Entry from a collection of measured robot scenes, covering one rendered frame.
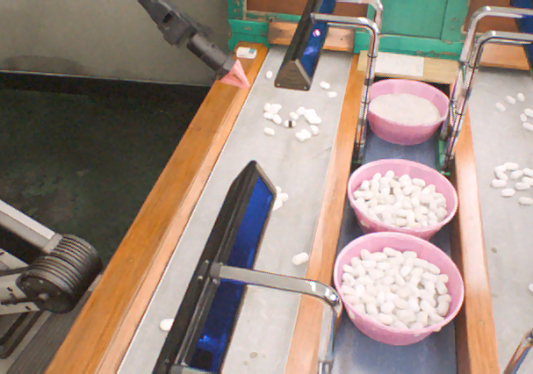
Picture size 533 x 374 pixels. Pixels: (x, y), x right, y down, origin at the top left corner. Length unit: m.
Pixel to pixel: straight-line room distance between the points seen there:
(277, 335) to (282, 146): 0.63
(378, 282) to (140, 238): 0.53
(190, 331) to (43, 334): 0.90
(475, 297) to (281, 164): 0.60
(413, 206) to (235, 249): 0.74
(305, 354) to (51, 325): 0.73
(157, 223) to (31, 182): 1.56
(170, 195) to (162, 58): 1.80
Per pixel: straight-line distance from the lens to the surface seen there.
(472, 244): 1.31
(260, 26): 2.03
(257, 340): 1.10
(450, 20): 1.97
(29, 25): 3.32
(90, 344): 1.11
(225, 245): 0.75
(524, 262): 1.35
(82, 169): 2.79
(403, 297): 1.20
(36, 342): 1.52
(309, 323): 1.09
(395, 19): 1.97
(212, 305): 0.70
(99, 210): 2.53
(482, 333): 1.16
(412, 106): 1.80
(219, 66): 1.55
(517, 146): 1.71
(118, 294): 1.17
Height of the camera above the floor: 1.65
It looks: 40 degrees down
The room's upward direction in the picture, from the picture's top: 1 degrees clockwise
